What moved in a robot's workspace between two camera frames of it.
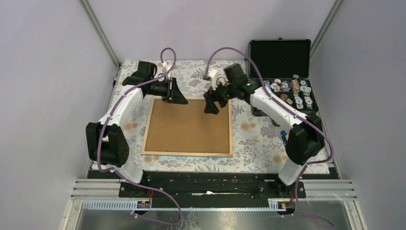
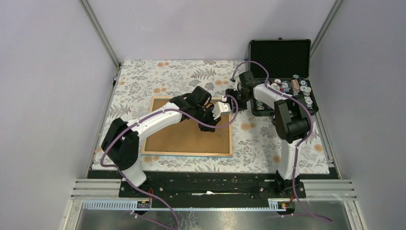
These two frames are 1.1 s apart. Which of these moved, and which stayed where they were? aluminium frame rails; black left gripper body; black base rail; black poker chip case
Moved: black left gripper body
Stayed: black poker chip case; aluminium frame rails; black base rail
